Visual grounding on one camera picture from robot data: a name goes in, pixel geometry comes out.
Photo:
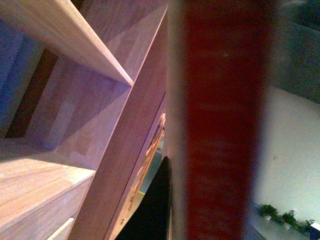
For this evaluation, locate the light wooden shelf cabinet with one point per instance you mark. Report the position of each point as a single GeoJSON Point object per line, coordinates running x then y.
{"type": "Point", "coordinates": [63, 177]}

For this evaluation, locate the green potted plants row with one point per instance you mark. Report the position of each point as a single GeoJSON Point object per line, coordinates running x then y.
{"type": "Point", "coordinates": [286, 219]}

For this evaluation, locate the dark red book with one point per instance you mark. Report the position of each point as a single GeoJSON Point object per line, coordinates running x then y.
{"type": "Point", "coordinates": [217, 62]}

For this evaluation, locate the black left-camera left gripper finger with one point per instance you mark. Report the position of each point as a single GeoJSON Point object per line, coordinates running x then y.
{"type": "Point", "coordinates": [151, 219]}

